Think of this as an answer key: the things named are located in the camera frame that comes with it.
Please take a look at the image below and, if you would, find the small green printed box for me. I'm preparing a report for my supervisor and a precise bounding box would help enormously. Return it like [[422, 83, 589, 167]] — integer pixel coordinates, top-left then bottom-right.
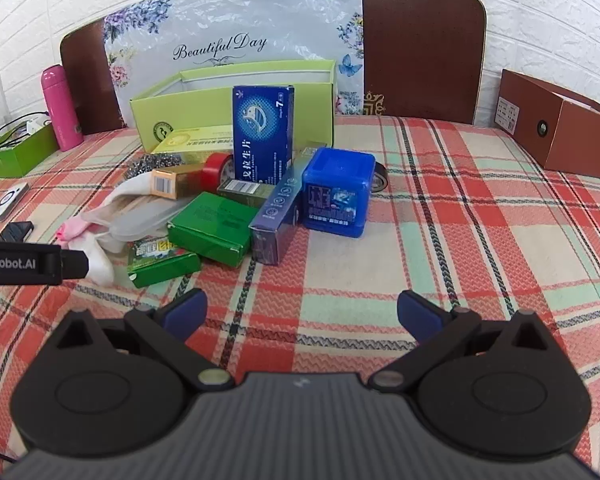
[[126, 236, 201, 288]]

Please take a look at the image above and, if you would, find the white pink sock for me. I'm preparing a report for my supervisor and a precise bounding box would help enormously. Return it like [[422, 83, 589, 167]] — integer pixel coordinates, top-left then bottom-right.
[[56, 172, 151, 286]]

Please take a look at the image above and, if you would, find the translucent shoe insole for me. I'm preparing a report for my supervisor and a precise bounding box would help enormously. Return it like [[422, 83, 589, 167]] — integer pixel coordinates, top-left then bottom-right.
[[82, 195, 192, 243]]

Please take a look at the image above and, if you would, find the gold box with barcode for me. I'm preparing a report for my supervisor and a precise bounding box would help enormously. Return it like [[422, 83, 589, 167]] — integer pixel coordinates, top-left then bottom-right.
[[150, 164, 202, 200]]

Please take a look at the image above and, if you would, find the olive green small box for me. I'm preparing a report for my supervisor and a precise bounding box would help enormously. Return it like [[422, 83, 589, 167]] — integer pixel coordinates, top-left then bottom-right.
[[216, 179, 275, 208]]

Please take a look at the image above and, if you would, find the steel wool scrubber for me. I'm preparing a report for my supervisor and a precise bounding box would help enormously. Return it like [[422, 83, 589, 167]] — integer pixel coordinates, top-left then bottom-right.
[[124, 154, 183, 180]]

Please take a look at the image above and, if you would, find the red tape roll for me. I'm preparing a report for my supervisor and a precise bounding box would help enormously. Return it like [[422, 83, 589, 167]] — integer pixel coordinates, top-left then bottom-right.
[[200, 153, 235, 193]]

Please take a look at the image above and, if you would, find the blue plastic cube container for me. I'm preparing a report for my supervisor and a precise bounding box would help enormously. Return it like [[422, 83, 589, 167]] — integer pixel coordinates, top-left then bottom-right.
[[302, 148, 375, 238]]

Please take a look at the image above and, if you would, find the yellow green medicine box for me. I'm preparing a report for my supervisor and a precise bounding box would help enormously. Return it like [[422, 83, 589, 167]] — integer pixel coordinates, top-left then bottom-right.
[[152, 125, 234, 164]]

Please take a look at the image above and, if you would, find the tall blue medicine box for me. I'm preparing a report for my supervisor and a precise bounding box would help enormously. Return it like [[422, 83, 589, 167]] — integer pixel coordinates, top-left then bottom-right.
[[232, 86, 294, 185]]

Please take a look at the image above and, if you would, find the white round-button device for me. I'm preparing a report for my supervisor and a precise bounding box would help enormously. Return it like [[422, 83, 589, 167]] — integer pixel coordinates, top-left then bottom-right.
[[0, 183, 29, 222]]

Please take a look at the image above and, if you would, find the green tray box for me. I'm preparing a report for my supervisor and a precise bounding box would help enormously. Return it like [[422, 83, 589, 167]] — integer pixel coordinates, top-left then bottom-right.
[[0, 113, 59, 179]]

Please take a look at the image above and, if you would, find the plaid bed sheet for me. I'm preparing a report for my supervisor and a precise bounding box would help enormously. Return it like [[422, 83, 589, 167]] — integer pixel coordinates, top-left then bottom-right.
[[0, 116, 600, 473]]

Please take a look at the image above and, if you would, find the pink thermos bottle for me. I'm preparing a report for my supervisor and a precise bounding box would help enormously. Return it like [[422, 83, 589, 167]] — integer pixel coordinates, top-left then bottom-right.
[[41, 64, 83, 152]]

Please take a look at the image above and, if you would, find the light green open box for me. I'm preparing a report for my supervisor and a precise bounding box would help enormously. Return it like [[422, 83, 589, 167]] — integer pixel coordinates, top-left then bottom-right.
[[130, 60, 335, 152]]

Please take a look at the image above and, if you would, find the brown cardboard shoebox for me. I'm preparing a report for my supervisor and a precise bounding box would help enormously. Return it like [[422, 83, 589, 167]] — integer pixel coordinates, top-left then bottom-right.
[[494, 70, 600, 178]]

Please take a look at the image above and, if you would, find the brown wooden headboard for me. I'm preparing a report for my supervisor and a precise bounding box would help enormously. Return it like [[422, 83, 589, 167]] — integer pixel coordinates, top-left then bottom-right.
[[59, 0, 486, 134]]

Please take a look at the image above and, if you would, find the floral Beautiful Day pillow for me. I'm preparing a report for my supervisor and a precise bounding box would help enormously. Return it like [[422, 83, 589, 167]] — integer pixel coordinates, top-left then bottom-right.
[[102, 0, 364, 125]]

